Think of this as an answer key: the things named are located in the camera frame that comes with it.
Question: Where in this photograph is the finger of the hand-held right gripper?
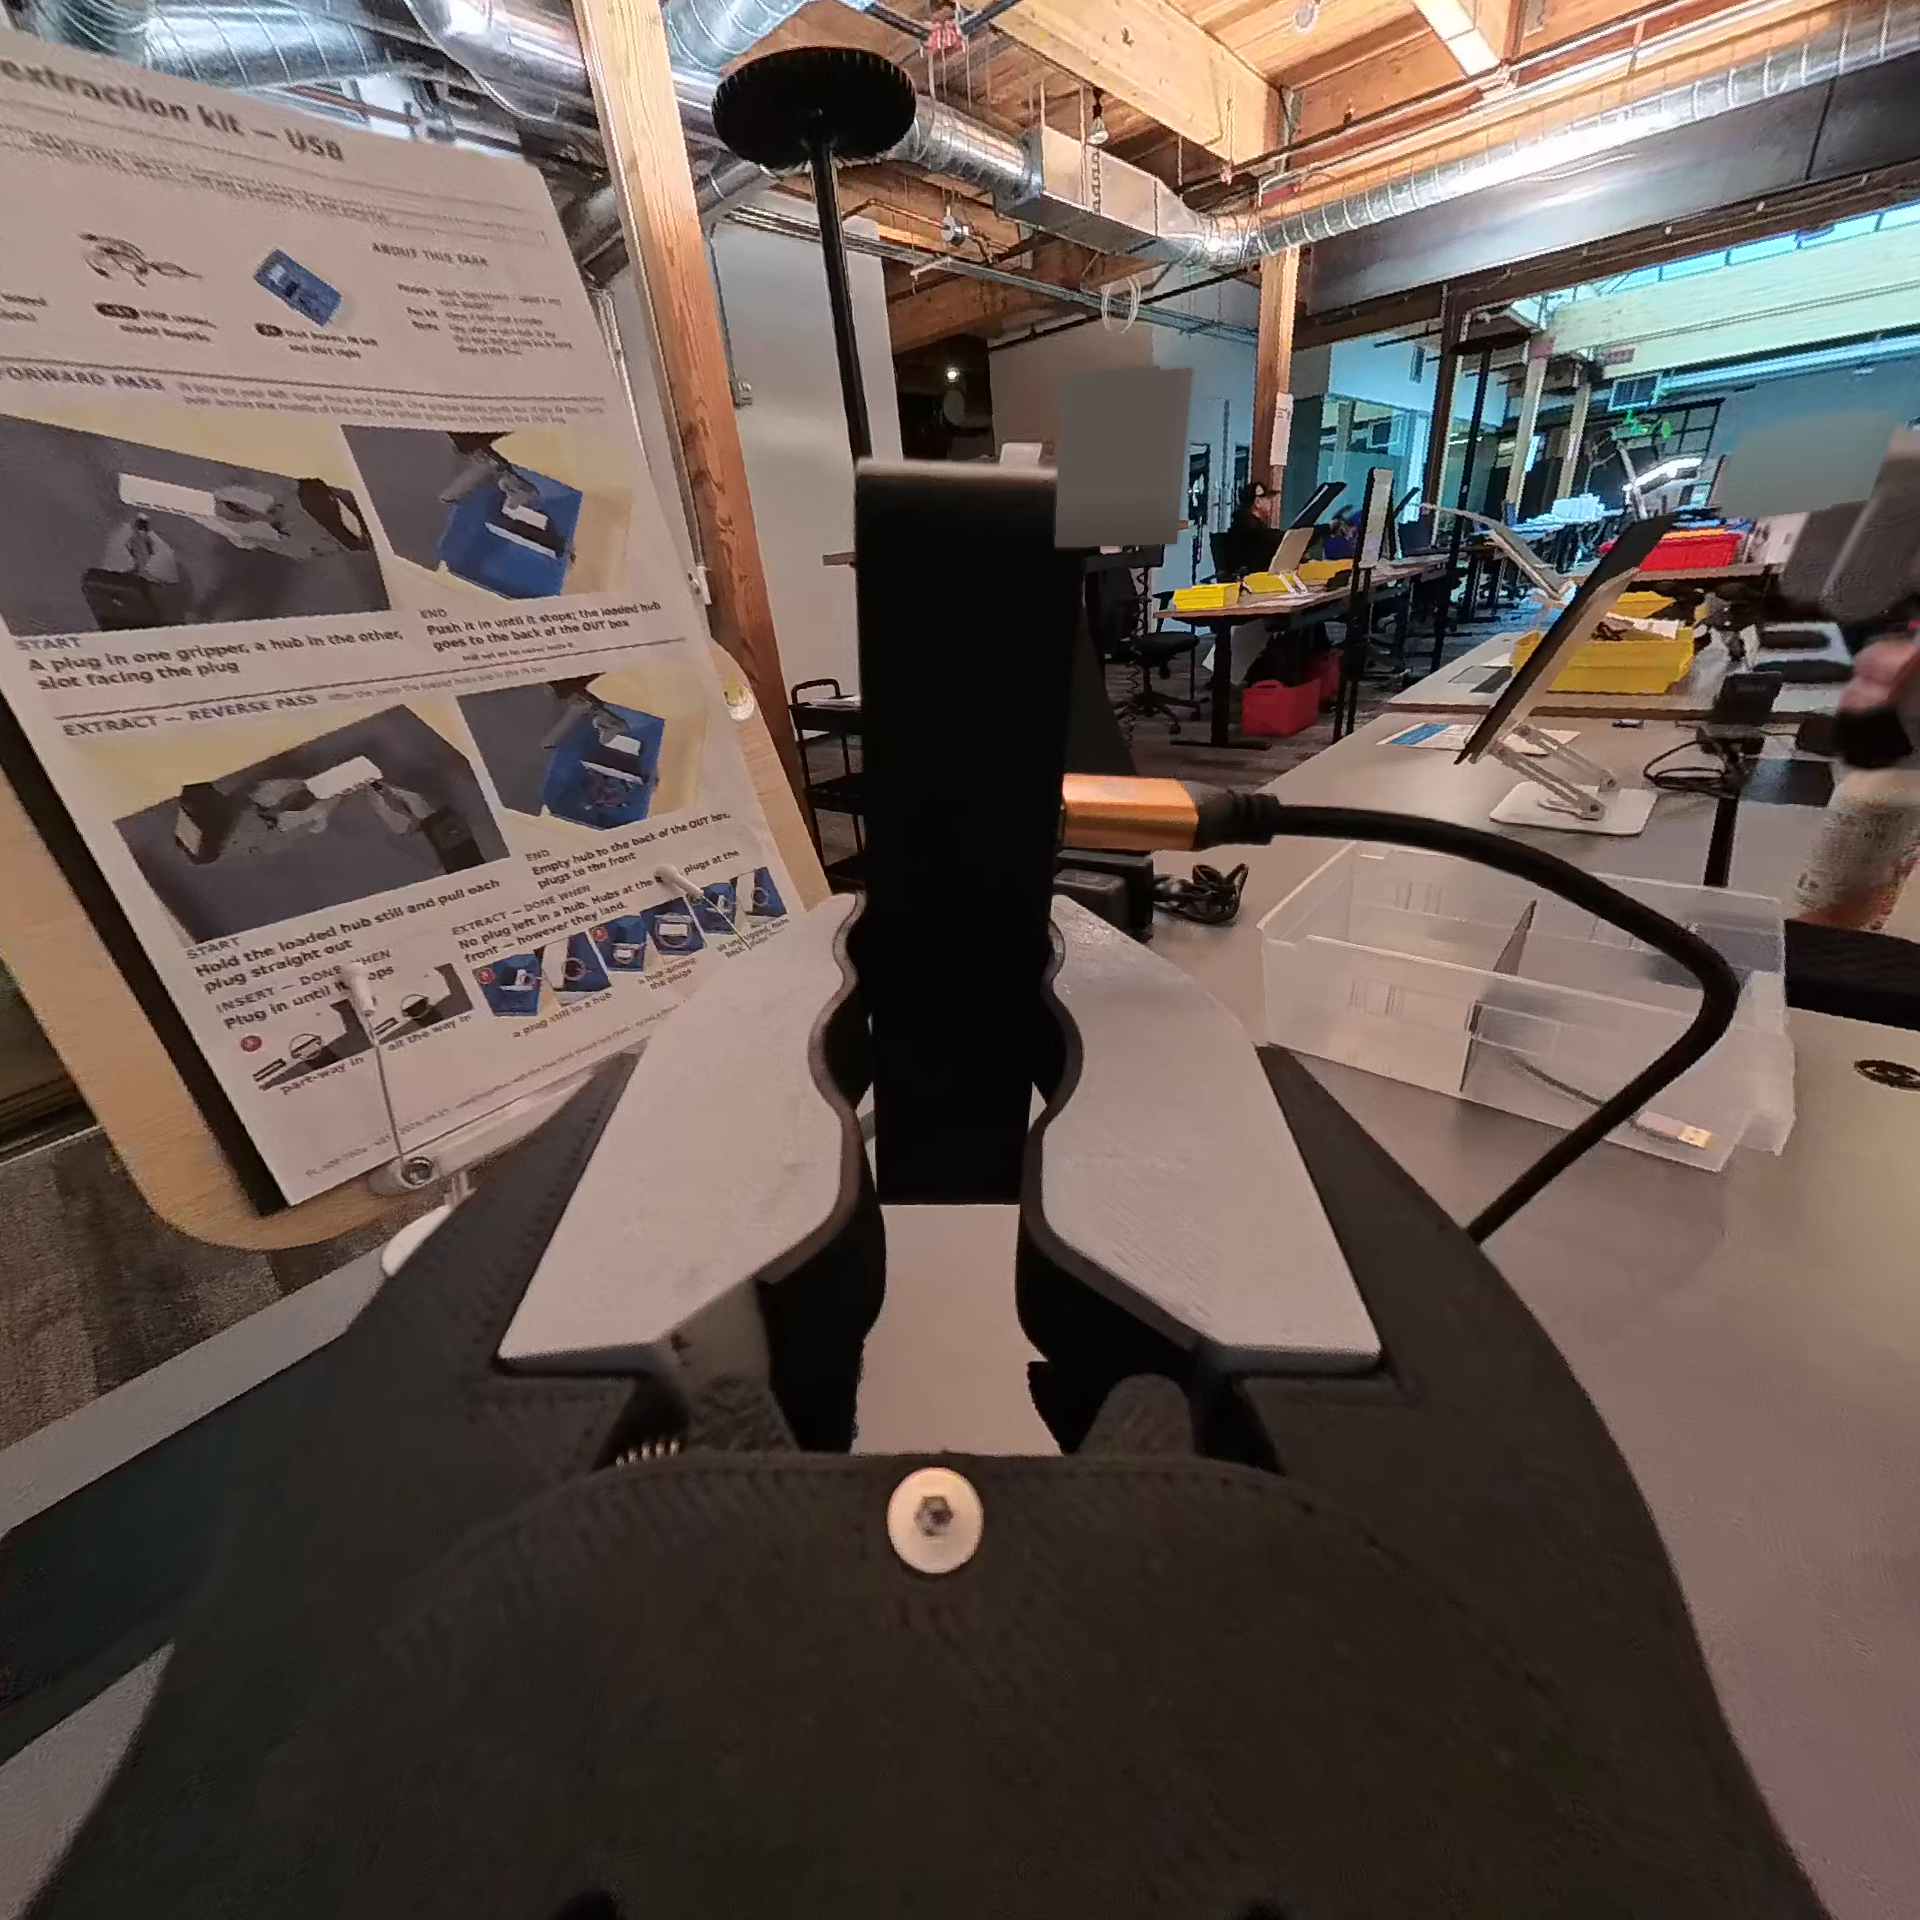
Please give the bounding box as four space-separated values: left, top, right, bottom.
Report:
1779 441 1920 633

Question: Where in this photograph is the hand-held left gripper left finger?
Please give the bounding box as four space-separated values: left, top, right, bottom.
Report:
495 892 887 1452

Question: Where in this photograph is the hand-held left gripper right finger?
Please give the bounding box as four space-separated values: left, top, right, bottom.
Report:
1017 892 1384 1452

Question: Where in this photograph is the clear plastic bin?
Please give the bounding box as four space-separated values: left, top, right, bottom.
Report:
1254 840 1797 1173

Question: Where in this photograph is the black cable with gold plug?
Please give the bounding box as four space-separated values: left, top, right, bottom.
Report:
1061 772 1740 1246

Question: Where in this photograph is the compact black USB hub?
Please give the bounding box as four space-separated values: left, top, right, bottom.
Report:
851 459 1066 1208

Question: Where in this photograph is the person's right hand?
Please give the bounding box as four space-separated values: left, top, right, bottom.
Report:
1842 624 1920 722

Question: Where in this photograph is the large yellow plastic bin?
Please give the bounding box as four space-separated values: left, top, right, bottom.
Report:
1511 619 1698 696

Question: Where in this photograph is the white bottle orange cap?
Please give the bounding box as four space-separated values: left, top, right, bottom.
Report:
1790 759 1920 935

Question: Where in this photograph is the black power adapter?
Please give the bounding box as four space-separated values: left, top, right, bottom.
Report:
1052 844 1157 935

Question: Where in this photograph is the folding stand with tablet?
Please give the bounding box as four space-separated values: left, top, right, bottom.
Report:
1455 512 1680 840

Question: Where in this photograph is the black rolling cart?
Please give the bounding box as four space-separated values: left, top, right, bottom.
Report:
784 674 876 888

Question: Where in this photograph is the printed instruction sheet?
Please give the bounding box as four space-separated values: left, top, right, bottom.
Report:
0 32 812 1208

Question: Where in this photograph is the black floor lamp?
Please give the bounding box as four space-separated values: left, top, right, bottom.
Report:
710 47 921 464

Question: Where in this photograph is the thin cable with USB plug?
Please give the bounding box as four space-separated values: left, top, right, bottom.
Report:
1477 1049 1720 1160

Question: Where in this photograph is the wooden support post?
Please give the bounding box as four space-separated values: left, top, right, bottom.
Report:
574 0 812 813

